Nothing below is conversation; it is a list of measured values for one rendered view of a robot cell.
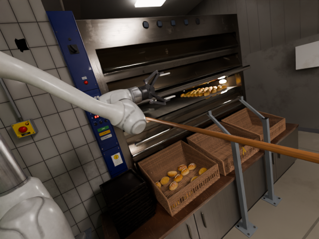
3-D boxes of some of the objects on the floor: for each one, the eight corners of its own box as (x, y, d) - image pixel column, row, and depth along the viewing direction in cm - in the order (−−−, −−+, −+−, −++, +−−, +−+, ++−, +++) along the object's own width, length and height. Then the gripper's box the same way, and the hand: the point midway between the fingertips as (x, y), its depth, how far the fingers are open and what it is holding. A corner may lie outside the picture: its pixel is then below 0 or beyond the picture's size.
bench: (120, 258, 143) (99, 212, 129) (256, 151, 247) (253, 119, 233) (142, 339, 94) (112, 279, 80) (300, 163, 198) (300, 124, 184)
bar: (172, 260, 131) (133, 142, 102) (252, 185, 185) (241, 94, 157) (197, 301, 103) (154, 156, 75) (282, 198, 158) (276, 92, 130)
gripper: (130, 71, 79) (163, 64, 88) (143, 115, 85) (172, 105, 94) (134, 69, 72) (170, 61, 81) (148, 116, 78) (179, 105, 87)
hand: (170, 85), depth 87 cm, fingers open, 13 cm apart
